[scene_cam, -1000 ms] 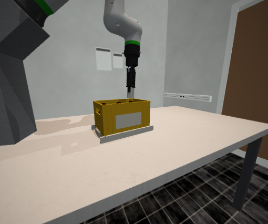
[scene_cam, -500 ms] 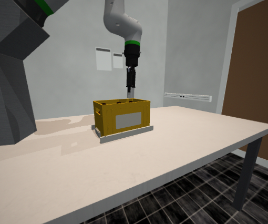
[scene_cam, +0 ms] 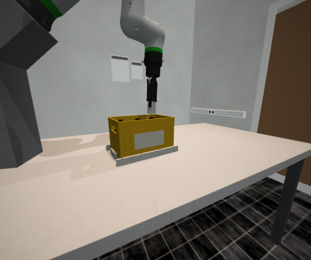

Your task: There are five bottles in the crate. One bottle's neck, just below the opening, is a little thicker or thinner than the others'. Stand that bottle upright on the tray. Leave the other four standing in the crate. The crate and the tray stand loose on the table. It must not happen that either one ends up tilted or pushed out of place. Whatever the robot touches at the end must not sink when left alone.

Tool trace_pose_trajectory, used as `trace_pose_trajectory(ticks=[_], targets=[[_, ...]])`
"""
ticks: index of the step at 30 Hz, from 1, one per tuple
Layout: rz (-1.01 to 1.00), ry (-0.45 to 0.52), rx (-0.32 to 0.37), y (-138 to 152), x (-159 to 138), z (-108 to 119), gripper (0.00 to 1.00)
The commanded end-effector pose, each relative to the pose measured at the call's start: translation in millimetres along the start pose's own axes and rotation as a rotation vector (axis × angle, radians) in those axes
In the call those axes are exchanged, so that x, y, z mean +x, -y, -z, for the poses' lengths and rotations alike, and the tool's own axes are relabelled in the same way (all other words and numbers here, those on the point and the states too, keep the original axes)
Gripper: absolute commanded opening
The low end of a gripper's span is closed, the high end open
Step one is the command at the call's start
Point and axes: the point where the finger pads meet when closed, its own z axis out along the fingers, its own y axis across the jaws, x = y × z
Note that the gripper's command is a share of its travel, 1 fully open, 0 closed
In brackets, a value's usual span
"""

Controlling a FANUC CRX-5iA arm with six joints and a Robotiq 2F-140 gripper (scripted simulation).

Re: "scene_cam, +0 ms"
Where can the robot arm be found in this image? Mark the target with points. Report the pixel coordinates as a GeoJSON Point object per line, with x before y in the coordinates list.
{"type": "Point", "coordinates": [134, 24]}

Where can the yellow divided crate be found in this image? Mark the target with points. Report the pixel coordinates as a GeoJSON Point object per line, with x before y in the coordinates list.
{"type": "Point", "coordinates": [139, 136]}

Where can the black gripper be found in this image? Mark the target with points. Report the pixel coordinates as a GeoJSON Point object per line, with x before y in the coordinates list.
{"type": "Point", "coordinates": [153, 72]}

